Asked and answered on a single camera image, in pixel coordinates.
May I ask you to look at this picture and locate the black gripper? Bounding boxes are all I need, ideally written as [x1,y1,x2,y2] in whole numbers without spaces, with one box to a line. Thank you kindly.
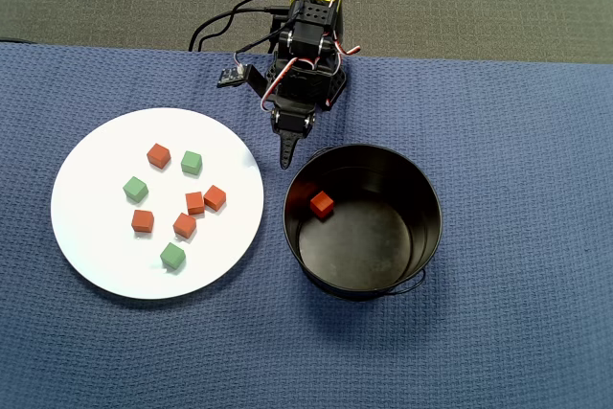
[265,63,332,170]

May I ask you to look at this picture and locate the red cube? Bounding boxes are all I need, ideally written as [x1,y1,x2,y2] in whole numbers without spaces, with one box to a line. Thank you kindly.
[185,191,206,216]
[308,191,335,220]
[203,184,228,213]
[172,212,198,240]
[146,142,172,170]
[130,209,155,234]

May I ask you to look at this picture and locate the white round plate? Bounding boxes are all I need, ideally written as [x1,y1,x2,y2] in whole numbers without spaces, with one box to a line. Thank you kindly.
[50,106,265,301]

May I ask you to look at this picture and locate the green cube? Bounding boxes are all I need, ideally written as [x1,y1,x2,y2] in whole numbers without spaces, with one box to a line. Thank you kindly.
[180,149,204,176]
[159,241,187,271]
[122,175,149,204]

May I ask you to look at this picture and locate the black metal bucket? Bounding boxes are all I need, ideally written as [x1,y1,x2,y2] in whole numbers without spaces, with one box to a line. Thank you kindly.
[282,143,443,303]

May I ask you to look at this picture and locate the blue woven table cloth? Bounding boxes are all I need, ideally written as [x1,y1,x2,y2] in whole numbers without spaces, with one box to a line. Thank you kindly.
[0,41,613,409]

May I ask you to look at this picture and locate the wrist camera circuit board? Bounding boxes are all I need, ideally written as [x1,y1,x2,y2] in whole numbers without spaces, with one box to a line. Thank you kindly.
[216,62,252,90]

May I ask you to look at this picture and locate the black plug cable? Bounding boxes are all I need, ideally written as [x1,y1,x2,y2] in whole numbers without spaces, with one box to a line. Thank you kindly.
[195,5,293,52]

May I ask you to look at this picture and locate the thin black camera cable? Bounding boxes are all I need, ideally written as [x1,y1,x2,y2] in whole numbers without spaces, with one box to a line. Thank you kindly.
[188,0,296,68]

